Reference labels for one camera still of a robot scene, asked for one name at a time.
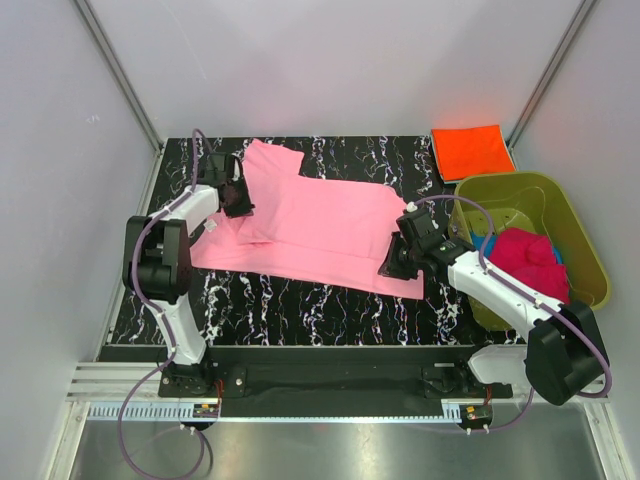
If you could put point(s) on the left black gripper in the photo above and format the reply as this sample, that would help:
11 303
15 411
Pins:
245 208

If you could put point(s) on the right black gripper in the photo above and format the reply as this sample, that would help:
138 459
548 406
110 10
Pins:
390 266

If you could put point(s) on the light pink t shirt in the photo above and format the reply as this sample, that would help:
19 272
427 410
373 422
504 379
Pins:
333 232

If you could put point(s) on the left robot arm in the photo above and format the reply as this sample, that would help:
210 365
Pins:
157 262

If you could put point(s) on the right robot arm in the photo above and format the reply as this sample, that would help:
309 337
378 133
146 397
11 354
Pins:
562 352

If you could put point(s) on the folded orange t shirt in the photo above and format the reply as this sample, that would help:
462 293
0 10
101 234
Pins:
462 153

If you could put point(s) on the magenta t shirt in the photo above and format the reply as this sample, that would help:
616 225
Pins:
531 259

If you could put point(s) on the olive green plastic bin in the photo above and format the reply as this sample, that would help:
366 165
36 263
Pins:
536 203

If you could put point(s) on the black marbled table mat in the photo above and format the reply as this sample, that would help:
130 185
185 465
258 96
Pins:
250 309

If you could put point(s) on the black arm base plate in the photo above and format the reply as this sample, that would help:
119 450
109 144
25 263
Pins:
331 383

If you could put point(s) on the aluminium frame rail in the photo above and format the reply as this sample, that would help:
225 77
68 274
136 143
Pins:
112 381

